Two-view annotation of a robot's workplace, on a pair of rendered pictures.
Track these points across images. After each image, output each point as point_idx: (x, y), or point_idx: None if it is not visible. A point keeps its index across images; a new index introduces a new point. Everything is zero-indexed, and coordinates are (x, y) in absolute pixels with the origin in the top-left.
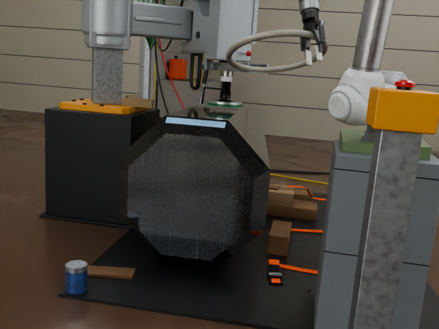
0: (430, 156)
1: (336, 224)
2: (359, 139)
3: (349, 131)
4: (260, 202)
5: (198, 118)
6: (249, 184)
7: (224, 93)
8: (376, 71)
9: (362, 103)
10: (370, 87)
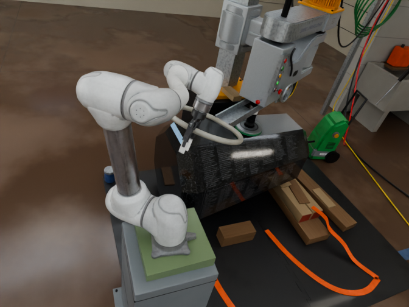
0: (166, 281)
1: (122, 257)
2: None
3: None
4: (187, 206)
5: (182, 133)
6: (180, 192)
7: (246, 120)
8: (122, 195)
9: (109, 208)
10: (114, 203)
